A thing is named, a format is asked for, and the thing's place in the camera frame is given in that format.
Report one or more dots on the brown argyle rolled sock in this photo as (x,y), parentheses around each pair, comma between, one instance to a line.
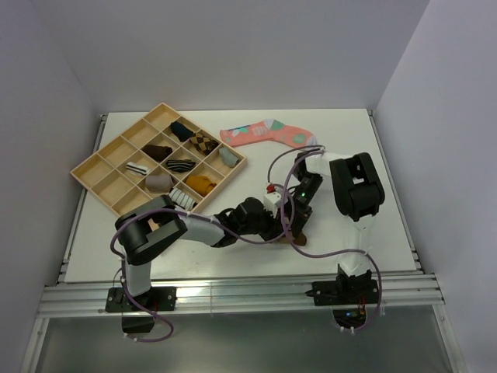
(203,144)

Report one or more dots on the white black rolled sock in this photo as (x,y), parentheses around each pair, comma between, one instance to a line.
(137,168)

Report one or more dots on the white black striped sock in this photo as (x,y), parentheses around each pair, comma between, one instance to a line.
(182,199)

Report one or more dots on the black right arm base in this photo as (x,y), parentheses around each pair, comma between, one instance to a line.
(353,292)

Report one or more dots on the pink patterned sock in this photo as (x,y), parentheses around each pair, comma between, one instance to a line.
(268,130)

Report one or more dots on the brown striped sock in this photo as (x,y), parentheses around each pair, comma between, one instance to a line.
(295,234)

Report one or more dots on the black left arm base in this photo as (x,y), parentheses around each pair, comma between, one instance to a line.
(155,299)

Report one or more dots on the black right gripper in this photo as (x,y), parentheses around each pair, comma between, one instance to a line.
(302,214)

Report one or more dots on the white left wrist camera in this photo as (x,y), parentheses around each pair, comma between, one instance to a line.
(274,198)

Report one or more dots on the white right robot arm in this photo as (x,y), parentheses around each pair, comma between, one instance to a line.
(358,194)

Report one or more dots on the beige grey rolled sock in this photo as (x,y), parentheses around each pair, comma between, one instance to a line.
(161,183)

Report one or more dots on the black striped rolled sock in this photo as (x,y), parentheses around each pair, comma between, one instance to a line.
(180,165)

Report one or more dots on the aluminium front rail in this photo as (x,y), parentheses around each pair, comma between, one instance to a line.
(258,294)

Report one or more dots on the dark navy rolled sock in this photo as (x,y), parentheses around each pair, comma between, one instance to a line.
(182,132)

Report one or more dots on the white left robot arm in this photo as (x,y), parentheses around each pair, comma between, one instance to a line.
(146,232)

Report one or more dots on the mustard rolled sock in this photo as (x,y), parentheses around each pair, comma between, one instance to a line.
(201,184)

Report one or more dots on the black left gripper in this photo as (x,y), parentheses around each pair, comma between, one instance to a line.
(275,227)

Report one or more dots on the dark brown rolled sock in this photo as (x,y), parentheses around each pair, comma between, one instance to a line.
(157,152)

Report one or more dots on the wooden compartment tray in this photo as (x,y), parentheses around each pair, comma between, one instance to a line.
(104,174)

